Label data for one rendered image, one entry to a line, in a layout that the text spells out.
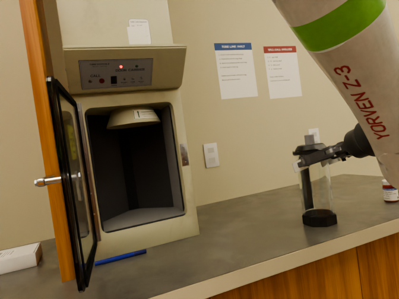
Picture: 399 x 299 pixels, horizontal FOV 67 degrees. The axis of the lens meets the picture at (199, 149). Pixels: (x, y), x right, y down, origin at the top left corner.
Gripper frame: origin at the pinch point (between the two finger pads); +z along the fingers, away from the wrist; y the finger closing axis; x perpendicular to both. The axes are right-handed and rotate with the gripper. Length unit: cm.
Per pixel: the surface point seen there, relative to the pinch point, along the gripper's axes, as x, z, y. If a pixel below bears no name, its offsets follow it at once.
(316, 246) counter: 21.6, -6.2, 13.6
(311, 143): -5.4, -3.1, 0.7
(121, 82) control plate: -33, 4, 51
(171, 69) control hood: -35, 1, 37
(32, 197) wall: -17, 60, 83
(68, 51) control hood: -38, -4, 64
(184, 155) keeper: -12.7, 14.6, 34.2
